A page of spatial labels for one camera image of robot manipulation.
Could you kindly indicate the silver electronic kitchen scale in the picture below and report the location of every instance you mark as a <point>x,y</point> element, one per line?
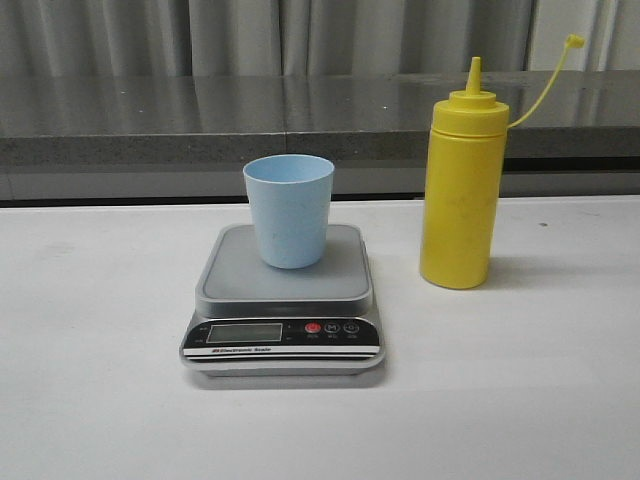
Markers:
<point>252,319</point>

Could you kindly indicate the light blue plastic cup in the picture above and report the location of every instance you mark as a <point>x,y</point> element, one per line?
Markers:
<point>289,197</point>

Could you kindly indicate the yellow squeeze bottle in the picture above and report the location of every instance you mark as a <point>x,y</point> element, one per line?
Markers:
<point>465,157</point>

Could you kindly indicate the grey curtain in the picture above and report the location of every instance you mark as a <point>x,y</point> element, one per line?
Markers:
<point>301,38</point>

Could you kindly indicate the grey stone counter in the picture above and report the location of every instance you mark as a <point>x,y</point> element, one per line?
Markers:
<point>99,140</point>

